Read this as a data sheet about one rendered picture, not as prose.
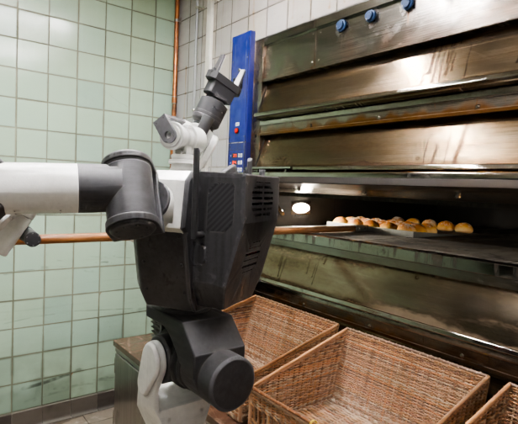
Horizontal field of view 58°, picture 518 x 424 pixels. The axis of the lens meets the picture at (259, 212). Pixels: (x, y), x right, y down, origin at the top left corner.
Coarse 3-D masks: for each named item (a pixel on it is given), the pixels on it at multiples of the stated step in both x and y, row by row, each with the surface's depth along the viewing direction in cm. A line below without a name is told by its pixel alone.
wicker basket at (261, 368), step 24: (240, 312) 221; (264, 312) 218; (288, 312) 206; (240, 336) 222; (264, 336) 213; (264, 360) 210; (288, 360) 169; (264, 384) 162; (312, 384) 177; (240, 408) 156
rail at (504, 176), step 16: (272, 176) 198; (288, 176) 190; (304, 176) 182; (320, 176) 175; (336, 176) 169; (352, 176) 163; (368, 176) 158; (384, 176) 152; (400, 176) 148; (416, 176) 143; (432, 176) 139; (448, 176) 135; (464, 176) 131; (480, 176) 127; (496, 176) 124; (512, 176) 121
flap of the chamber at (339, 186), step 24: (288, 192) 218; (312, 192) 202; (336, 192) 187; (360, 192) 175; (384, 192) 164; (408, 192) 155; (432, 192) 146; (456, 192) 139; (480, 192) 132; (504, 192) 126
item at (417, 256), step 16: (288, 240) 211; (304, 240) 203; (320, 240) 195; (336, 240) 188; (352, 240) 187; (384, 256) 170; (400, 256) 164; (416, 256) 159; (432, 256) 154; (448, 256) 150; (480, 272) 142; (496, 272) 138; (512, 272) 134
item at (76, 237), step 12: (276, 228) 196; (288, 228) 199; (300, 228) 203; (312, 228) 207; (324, 228) 211; (336, 228) 216; (348, 228) 221; (48, 240) 142; (60, 240) 144; (72, 240) 147; (84, 240) 149; (96, 240) 151; (108, 240) 154
